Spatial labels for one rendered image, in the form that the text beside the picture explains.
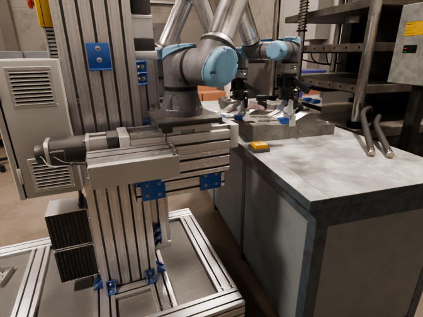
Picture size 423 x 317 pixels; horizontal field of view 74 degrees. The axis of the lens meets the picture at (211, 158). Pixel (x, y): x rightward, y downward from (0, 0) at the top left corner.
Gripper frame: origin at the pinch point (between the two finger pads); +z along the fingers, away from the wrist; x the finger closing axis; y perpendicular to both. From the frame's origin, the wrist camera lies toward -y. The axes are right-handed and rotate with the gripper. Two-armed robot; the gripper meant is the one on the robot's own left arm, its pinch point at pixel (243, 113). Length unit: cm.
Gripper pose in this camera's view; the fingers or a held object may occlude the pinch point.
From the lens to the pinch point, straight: 162.9
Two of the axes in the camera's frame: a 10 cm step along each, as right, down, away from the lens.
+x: 2.7, 3.4, -9.0
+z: 0.1, 9.3, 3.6
